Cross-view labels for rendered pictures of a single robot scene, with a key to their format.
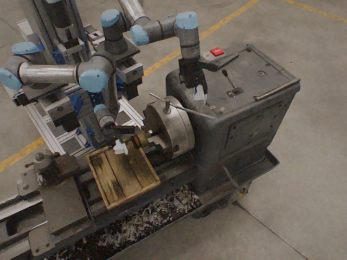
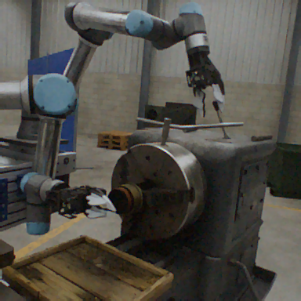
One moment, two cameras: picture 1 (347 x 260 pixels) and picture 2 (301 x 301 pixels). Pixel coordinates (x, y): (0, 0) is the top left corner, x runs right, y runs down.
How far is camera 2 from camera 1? 0.95 m
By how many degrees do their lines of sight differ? 47
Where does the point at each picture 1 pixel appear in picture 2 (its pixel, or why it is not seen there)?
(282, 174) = not seen: outside the picture
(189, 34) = (200, 19)
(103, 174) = (51, 288)
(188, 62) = (201, 50)
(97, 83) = (65, 93)
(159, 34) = (161, 25)
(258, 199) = not seen: outside the picture
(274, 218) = not seen: outside the picture
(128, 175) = (106, 281)
